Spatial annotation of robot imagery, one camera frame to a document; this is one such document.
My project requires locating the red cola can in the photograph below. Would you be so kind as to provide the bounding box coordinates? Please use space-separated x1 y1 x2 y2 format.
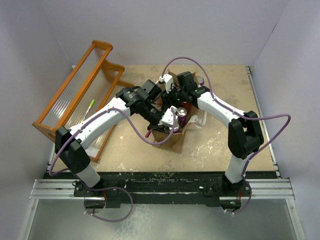
181 102 191 110

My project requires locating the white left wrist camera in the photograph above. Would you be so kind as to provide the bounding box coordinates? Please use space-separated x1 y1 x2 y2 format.
157 106 178 128

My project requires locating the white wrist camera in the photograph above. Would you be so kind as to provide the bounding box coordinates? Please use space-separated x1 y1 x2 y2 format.
157 106 178 128
156 74 174 93

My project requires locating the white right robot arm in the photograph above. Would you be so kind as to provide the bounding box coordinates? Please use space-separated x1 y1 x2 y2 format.
158 71 264 196

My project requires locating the aluminium front rail frame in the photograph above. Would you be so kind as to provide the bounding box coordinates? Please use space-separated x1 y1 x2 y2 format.
19 172 306 240

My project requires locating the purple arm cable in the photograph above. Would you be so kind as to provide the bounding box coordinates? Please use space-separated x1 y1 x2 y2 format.
48 106 180 222
161 56 292 216

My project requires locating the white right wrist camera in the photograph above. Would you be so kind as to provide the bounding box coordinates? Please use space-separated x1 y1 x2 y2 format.
156 74 174 93

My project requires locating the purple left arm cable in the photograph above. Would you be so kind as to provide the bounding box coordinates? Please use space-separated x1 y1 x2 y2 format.
48 106 180 222

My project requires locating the brown canvas tote bag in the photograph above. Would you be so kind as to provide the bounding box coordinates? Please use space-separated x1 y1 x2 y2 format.
156 71 207 154

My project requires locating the orange wooden framed tray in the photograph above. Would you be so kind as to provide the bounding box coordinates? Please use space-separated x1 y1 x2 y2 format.
32 39 135 163

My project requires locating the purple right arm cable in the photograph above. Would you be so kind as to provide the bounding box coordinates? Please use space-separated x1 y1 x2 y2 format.
161 56 292 216

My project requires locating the green marker pen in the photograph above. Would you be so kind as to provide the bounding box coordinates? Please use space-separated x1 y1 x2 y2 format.
81 99 95 122

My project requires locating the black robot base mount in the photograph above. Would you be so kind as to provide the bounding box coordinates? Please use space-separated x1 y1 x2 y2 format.
43 171 277 209

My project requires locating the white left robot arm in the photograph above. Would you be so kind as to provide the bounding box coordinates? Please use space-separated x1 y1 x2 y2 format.
55 78 165 196

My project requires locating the purple soda can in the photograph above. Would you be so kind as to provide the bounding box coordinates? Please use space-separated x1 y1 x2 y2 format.
169 123 180 134
176 107 188 129
198 76 205 86

